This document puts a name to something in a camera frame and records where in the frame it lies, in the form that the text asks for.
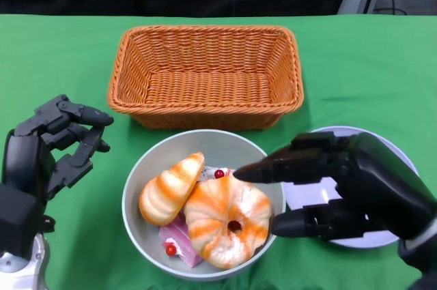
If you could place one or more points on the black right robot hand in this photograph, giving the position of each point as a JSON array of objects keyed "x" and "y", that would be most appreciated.
[{"x": 375, "y": 174}]

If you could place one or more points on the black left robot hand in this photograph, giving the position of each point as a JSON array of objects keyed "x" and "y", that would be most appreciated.
[{"x": 27, "y": 157}]

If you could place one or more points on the grey bowl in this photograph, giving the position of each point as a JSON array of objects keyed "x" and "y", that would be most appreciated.
[{"x": 205, "y": 143}]

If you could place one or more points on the pale lavender plate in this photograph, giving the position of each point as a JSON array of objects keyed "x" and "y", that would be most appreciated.
[{"x": 307, "y": 194}]

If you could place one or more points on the chocolate cake slice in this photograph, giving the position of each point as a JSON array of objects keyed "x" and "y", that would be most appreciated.
[{"x": 210, "y": 172}]

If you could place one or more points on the magenta pink cake slice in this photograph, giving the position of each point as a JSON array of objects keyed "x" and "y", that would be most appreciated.
[{"x": 177, "y": 232}]

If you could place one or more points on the orange wicker basket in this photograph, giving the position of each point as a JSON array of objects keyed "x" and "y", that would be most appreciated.
[{"x": 205, "y": 88}]

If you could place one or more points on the green tablecloth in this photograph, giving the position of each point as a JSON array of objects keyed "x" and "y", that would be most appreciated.
[{"x": 341, "y": 65}]

